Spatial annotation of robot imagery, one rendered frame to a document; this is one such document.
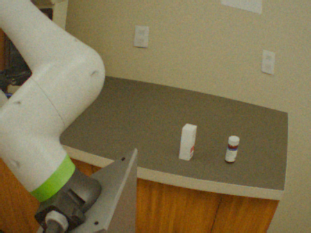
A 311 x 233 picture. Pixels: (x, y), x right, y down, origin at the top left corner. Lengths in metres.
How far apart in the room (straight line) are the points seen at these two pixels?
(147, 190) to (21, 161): 0.74
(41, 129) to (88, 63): 0.14
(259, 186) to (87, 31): 1.24
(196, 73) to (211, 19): 0.30
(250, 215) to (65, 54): 0.87
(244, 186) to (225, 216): 0.17
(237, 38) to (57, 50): 1.19
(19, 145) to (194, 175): 0.71
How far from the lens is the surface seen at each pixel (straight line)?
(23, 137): 0.65
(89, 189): 0.69
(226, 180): 1.21
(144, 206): 1.37
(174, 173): 1.23
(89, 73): 0.68
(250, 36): 1.76
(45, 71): 0.69
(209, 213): 1.32
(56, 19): 1.61
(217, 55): 1.81
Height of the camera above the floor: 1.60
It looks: 25 degrees down
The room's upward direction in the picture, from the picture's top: 4 degrees clockwise
